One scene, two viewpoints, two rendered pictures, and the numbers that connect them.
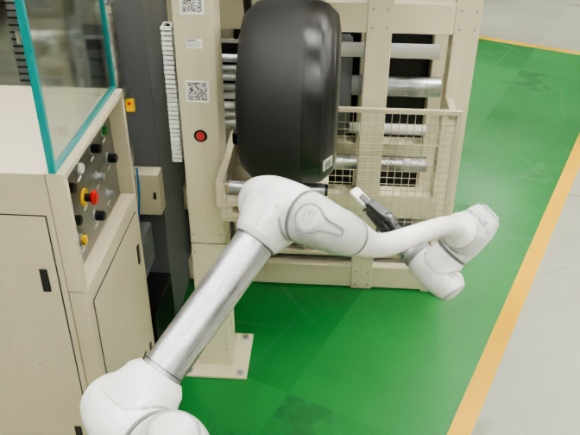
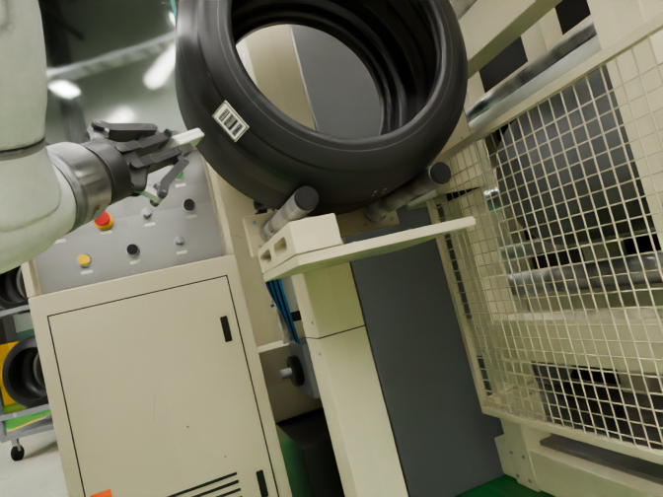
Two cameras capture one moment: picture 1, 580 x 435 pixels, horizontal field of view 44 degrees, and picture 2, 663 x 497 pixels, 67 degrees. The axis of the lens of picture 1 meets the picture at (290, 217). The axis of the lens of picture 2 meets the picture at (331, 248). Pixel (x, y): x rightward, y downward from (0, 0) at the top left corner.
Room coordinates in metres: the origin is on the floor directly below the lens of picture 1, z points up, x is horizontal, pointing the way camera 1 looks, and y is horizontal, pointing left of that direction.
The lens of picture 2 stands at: (1.80, -0.95, 0.74)
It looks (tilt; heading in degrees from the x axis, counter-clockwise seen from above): 4 degrees up; 68
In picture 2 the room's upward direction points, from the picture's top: 14 degrees counter-clockwise
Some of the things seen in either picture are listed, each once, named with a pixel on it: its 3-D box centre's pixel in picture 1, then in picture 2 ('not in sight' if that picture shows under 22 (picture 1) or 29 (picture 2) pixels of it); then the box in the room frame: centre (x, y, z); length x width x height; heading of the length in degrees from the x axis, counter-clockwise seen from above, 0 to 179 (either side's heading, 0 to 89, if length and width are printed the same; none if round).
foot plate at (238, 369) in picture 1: (218, 353); not in sight; (2.27, 0.30, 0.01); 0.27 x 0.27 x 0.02; 86
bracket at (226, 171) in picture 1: (229, 167); (324, 221); (2.28, 0.22, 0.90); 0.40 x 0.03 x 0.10; 176
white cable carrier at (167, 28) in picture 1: (174, 95); not in sight; (2.24, 0.39, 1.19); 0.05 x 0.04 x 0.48; 176
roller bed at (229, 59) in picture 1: (230, 85); (430, 149); (2.67, 0.24, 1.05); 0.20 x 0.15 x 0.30; 86
